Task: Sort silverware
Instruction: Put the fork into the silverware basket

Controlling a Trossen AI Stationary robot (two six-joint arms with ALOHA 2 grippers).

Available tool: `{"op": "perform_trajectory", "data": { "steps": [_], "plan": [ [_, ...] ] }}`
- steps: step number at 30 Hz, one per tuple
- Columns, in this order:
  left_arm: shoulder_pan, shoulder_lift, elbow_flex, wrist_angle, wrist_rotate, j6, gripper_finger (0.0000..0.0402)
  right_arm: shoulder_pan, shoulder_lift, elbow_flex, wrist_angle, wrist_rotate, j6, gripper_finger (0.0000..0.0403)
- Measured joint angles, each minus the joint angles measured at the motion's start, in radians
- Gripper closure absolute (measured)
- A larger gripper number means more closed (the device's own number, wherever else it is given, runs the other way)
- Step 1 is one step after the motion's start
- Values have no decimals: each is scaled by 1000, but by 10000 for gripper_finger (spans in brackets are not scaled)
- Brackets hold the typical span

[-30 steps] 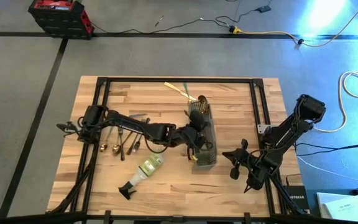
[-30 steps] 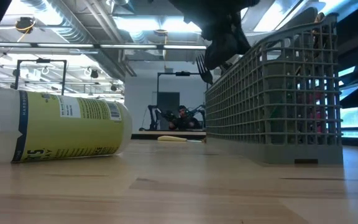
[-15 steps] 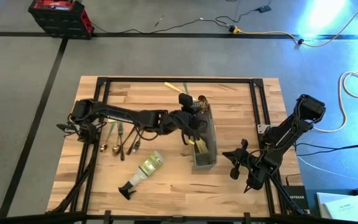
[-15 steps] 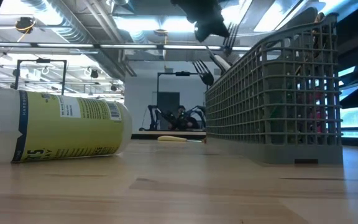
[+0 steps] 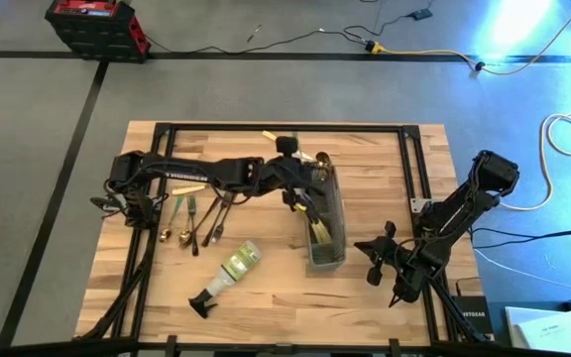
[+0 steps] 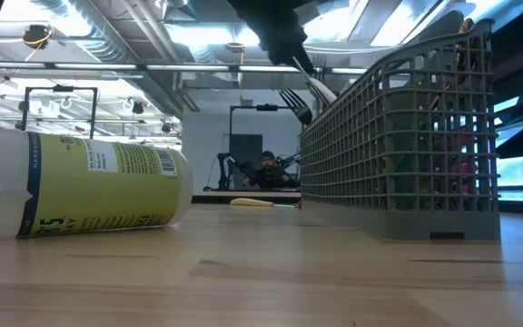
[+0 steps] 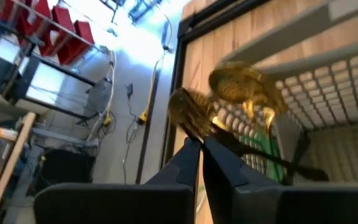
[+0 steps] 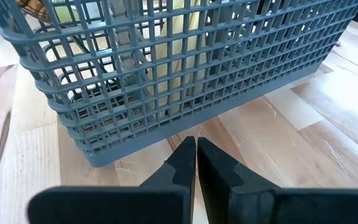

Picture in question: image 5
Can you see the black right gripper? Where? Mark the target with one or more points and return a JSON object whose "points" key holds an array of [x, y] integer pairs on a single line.
{"points": [[394, 258]]}

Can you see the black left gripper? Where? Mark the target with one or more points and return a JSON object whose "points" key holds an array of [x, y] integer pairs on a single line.
{"points": [[285, 178]]}

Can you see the grey plastic silverware basket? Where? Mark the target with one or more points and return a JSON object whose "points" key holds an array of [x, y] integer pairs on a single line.
{"points": [[327, 258]]}

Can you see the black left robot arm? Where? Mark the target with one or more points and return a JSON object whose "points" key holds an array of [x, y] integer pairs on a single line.
{"points": [[191, 171]]}

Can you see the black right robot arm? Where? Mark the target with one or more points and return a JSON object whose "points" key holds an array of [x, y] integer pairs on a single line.
{"points": [[464, 208]]}

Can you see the green-labelled spray bottle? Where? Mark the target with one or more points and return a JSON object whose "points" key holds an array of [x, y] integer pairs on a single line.
{"points": [[241, 263]]}

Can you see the black Netgear box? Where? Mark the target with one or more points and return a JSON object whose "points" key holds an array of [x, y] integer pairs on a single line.
{"points": [[474, 317]]}

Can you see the dark storage box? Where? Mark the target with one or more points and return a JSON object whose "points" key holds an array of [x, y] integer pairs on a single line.
{"points": [[497, 322]]}

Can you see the small pen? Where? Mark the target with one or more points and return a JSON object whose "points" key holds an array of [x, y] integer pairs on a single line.
{"points": [[254, 34]]}

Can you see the white booklet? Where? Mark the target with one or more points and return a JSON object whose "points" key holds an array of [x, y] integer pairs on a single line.
{"points": [[548, 332]]}

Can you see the black power adapter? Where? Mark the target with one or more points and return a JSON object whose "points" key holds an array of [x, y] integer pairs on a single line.
{"points": [[422, 14]]}

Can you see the red and black toolbox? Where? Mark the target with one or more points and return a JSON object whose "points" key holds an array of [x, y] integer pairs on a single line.
{"points": [[97, 30]]}

